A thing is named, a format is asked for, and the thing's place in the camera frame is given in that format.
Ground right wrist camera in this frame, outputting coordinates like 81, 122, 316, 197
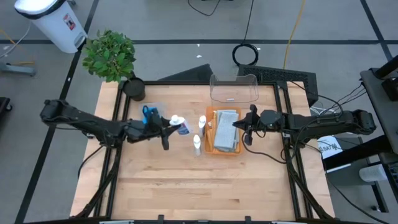
259, 109, 283, 131

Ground black loose floor cable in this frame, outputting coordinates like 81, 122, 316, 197
187, 0, 222, 17

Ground black aluminium table frame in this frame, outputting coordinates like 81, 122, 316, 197
70, 80, 336, 224

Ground orange-yellow waffle cloth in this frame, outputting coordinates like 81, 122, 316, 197
206, 108, 242, 154

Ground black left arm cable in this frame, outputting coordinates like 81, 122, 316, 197
76, 136, 108, 180

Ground orange translucent plastic bin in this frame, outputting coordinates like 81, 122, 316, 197
204, 105, 243, 156

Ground white step trash can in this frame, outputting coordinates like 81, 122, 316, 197
14, 0, 89, 54

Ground black hanging power cable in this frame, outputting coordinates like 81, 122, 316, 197
231, 0, 260, 67

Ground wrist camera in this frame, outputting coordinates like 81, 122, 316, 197
124, 121, 147, 144
259, 109, 283, 131

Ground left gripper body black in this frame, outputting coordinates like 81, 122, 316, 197
136, 105, 170, 151

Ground grey cylindrical roll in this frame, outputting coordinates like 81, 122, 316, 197
358, 164, 389, 183

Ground grey side table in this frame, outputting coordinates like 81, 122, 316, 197
359, 55, 398, 156

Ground dark blue sponge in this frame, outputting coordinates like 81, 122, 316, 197
142, 105, 160, 126

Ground black slanted panel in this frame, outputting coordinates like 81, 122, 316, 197
157, 63, 215, 83

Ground frosted white plastic bin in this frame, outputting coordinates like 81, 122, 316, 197
138, 101, 169, 125

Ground clear plastic bin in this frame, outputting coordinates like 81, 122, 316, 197
209, 73, 260, 110

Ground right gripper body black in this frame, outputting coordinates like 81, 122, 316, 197
244, 104, 262, 147

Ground grey metal stand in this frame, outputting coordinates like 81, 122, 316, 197
0, 60, 38, 78

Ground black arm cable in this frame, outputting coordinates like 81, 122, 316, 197
241, 127, 293, 165
76, 136, 108, 180

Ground potted green plant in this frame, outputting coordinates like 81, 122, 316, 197
81, 29, 147, 102

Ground black device on side table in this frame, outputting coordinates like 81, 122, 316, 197
381, 77, 398, 103

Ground white printed paper sheet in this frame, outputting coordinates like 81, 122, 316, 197
316, 133, 345, 160

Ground yellow hanging cord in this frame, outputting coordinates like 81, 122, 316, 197
282, 0, 307, 70

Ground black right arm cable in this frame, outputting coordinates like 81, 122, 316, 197
241, 127, 293, 165

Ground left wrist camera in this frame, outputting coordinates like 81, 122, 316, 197
124, 121, 147, 144

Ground white plastic restorer bottle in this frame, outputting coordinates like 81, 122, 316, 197
198, 114, 207, 139
169, 114, 192, 136
192, 134, 202, 157

